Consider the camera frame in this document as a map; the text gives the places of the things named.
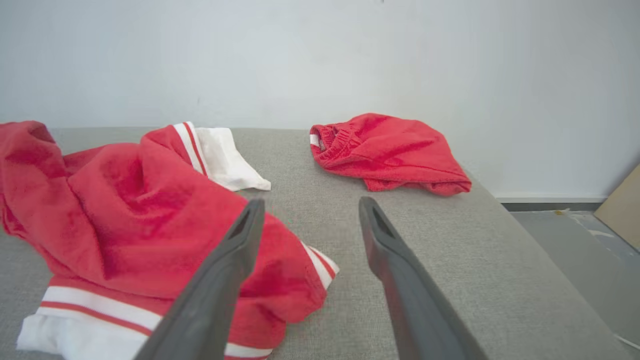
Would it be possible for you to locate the red and white shirt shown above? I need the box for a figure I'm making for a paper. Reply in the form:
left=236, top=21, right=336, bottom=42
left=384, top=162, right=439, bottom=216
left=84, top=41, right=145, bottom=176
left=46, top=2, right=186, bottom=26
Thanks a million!
left=0, top=120, right=341, bottom=360

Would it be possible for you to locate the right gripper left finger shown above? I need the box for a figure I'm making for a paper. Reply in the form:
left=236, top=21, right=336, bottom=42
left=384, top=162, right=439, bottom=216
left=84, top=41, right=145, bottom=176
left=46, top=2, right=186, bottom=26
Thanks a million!
left=133, top=198, right=266, bottom=360

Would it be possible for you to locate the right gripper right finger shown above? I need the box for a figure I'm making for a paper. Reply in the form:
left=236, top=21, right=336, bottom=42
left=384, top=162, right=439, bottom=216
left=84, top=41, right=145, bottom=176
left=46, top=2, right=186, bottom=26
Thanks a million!
left=358, top=196, right=489, bottom=360

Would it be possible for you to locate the red shorts white stripe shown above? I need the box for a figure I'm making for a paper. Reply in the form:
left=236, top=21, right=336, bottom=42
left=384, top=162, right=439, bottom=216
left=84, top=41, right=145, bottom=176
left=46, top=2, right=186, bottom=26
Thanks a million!
left=309, top=113, right=472, bottom=197

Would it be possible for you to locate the brown cardboard sheet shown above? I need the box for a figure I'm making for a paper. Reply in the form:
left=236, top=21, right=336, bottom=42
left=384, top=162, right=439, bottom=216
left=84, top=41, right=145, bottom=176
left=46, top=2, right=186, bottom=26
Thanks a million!
left=594, top=164, right=640, bottom=251

